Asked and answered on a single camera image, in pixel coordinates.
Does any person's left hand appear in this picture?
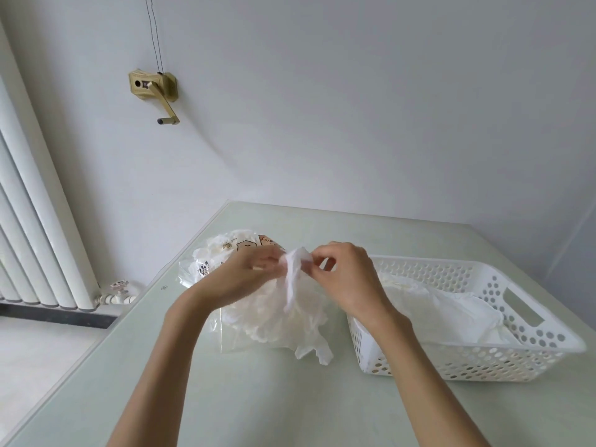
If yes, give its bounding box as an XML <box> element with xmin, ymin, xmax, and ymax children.
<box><xmin>186</xmin><ymin>248</ymin><xmax>287</xmax><ymax>318</ymax></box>

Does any person's right hand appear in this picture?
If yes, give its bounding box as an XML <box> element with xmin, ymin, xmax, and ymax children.
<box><xmin>309</xmin><ymin>241</ymin><xmax>414</xmax><ymax>340</ymax></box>

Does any white cotton glove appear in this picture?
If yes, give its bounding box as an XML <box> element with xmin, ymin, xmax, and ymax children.
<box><xmin>278</xmin><ymin>246</ymin><xmax>315</xmax><ymax>318</ymax></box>

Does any stack of white gloves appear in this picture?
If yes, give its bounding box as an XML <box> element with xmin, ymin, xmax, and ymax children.
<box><xmin>377</xmin><ymin>273</ymin><xmax>523</xmax><ymax>348</ymax></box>

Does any white perforated plastic basket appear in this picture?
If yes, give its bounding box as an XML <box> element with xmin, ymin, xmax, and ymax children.
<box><xmin>346</xmin><ymin>254</ymin><xmax>588</xmax><ymax>384</ymax></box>

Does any person's right forearm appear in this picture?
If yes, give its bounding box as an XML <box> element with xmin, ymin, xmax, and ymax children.
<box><xmin>374</xmin><ymin>318</ymin><xmax>492</xmax><ymax>447</ymax></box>

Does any person's left forearm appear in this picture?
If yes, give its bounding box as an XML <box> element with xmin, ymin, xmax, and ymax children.
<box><xmin>106</xmin><ymin>292</ymin><xmax>222</xmax><ymax>447</ymax></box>

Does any white radiator valve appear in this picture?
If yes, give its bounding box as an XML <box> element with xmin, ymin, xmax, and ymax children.
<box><xmin>94</xmin><ymin>279</ymin><xmax>140</xmax><ymax>307</ymax></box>

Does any white column radiator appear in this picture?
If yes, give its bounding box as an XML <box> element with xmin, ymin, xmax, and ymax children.
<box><xmin>0</xmin><ymin>20</ymin><xmax>100</xmax><ymax>312</ymax></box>

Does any brass wall crank winch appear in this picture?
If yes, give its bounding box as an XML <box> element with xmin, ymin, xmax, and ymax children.
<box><xmin>128</xmin><ymin>68</ymin><xmax>181</xmax><ymax>126</ymax></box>

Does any thin steel winch cable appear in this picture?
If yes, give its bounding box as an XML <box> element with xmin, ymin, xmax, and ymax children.
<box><xmin>143</xmin><ymin>0</ymin><xmax>165</xmax><ymax>75</ymax></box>

